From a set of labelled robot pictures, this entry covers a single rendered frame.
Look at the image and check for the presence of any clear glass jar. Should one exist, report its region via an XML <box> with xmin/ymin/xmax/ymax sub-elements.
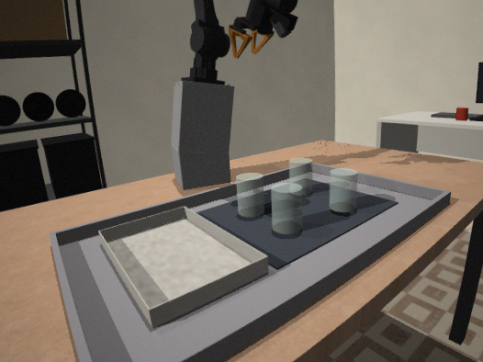
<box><xmin>236</xmin><ymin>173</ymin><xmax>264</xmax><ymax>217</ymax></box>
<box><xmin>271</xmin><ymin>183</ymin><xmax>303</xmax><ymax>234</ymax></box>
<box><xmin>289</xmin><ymin>158</ymin><xmax>312</xmax><ymax>195</ymax></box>
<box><xmin>329</xmin><ymin>168</ymin><xmax>358</xmax><ymax>212</ymax></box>

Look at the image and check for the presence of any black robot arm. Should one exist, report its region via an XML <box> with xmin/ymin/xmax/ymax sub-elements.
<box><xmin>181</xmin><ymin>0</ymin><xmax>298</xmax><ymax>85</ymax></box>

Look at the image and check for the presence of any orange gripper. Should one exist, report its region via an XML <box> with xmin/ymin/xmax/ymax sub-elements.
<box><xmin>229</xmin><ymin>0</ymin><xmax>275</xmax><ymax>59</ymax></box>

